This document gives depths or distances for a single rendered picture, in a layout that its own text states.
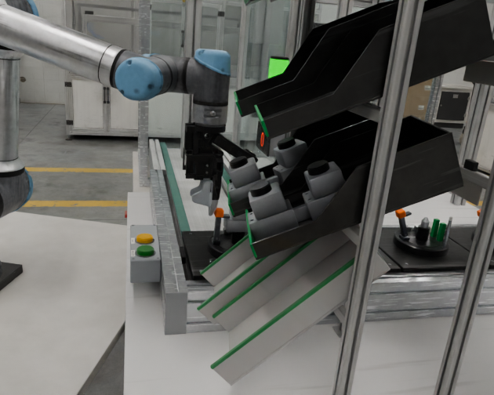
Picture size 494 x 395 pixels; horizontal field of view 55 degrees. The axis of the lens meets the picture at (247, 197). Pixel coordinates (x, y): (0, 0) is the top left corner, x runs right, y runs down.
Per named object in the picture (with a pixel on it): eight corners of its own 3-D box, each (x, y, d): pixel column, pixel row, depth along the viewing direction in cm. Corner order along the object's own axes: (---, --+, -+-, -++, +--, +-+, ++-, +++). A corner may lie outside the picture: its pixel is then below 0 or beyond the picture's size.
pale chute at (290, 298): (230, 386, 68) (209, 367, 67) (229, 331, 81) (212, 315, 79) (391, 269, 63) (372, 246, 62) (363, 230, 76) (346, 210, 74)
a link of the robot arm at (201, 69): (197, 48, 103) (235, 51, 102) (194, 99, 106) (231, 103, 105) (187, 48, 95) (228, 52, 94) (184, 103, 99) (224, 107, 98)
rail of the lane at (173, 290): (164, 335, 99) (165, 288, 96) (149, 194, 181) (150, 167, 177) (190, 333, 100) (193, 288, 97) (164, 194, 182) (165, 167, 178)
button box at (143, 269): (129, 284, 110) (129, 259, 108) (130, 244, 129) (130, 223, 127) (161, 282, 112) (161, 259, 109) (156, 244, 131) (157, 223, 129)
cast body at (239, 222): (226, 233, 111) (228, 204, 109) (223, 225, 115) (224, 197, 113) (261, 232, 113) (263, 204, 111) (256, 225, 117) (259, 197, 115)
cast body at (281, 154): (286, 189, 78) (272, 150, 76) (277, 183, 82) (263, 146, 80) (331, 168, 79) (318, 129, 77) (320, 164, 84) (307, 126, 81)
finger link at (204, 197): (190, 215, 110) (191, 176, 107) (215, 215, 111) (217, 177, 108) (191, 220, 107) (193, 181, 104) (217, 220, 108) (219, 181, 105)
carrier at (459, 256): (401, 275, 114) (412, 227, 110) (357, 234, 136) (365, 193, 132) (488, 272, 120) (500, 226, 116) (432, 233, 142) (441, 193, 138)
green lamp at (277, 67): (270, 79, 120) (273, 59, 118) (266, 77, 125) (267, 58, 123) (289, 81, 121) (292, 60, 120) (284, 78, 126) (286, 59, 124)
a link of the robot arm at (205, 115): (224, 102, 106) (231, 107, 99) (223, 122, 108) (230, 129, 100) (190, 100, 105) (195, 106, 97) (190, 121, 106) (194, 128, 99)
